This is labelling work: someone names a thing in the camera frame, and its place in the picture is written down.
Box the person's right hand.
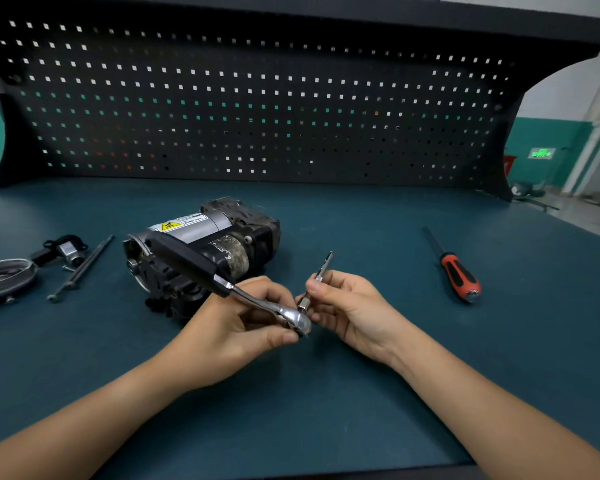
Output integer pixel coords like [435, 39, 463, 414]
[295, 270, 414, 368]

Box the person's left hand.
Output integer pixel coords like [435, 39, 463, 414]
[158, 276, 300, 393]

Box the silver socket bit extension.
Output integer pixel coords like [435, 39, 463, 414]
[297, 251, 335, 312]

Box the black-handled ratchet wrench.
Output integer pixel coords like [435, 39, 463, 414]
[148, 231, 313, 337]

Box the person's left forearm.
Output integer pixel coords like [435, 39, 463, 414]
[0, 352, 191, 480]

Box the person's right forearm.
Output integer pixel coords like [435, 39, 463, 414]
[387, 330, 600, 480]

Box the black air compressor motor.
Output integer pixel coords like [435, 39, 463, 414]
[123, 197, 282, 319]

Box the red and black screwdriver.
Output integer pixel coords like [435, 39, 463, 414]
[422, 227, 482, 303]

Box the black pegboard back panel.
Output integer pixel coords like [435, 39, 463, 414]
[0, 5, 526, 195]

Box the long metal bolt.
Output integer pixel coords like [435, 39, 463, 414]
[47, 235, 115, 303]

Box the dark round floor object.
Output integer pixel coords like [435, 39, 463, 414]
[510, 181, 561, 212]

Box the round metal cover plate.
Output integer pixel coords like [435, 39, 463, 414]
[0, 259, 39, 311]

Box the black overhead shelf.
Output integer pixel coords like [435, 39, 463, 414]
[0, 0, 600, 50]

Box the black bracket with metal fitting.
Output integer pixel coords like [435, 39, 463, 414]
[29, 235, 89, 270]

